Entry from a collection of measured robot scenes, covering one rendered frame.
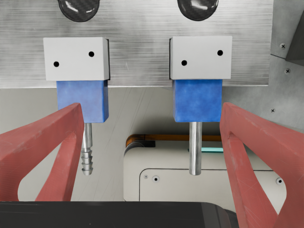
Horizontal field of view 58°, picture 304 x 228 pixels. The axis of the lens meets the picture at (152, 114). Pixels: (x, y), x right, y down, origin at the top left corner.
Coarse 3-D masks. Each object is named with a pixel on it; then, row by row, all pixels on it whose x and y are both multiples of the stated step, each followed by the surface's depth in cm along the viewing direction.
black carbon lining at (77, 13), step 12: (60, 0) 25; (72, 0) 25; (84, 0) 25; (96, 0) 25; (180, 0) 25; (192, 0) 25; (204, 0) 25; (216, 0) 25; (72, 12) 25; (84, 12) 25; (192, 12) 25; (204, 12) 25
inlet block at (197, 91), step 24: (192, 48) 23; (216, 48) 23; (192, 72) 23; (216, 72) 23; (192, 96) 25; (216, 96) 25; (192, 120) 25; (216, 120) 25; (192, 144) 27; (192, 168) 27
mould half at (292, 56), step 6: (300, 18) 30; (300, 24) 30; (300, 30) 29; (294, 36) 30; (300, 36) 29; (294, 42) 30; (300, 42) 29; (294, 48) 30; (300, 48) 28; (288, 54) 31; (294, 54) 29; (300, 54) 28; (288, 60) 30; (294, 60) 29; (300, 60) 28
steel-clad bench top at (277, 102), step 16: (288, 0) 30; (288, 16) 30; (272, 32) 31; (288, 32) 31; (272, 48) 31; (288, 48) 31; (272, 64) 31; (288, 64) 31; (272, 80) 32; (288, 80) 32; (224, 96) 32; (240, 96) 32; (256, 96) 32; (272, 96) 32; (288, 96) 32; (256, 112) 32; (272, 112) 32; (288, 112) 32
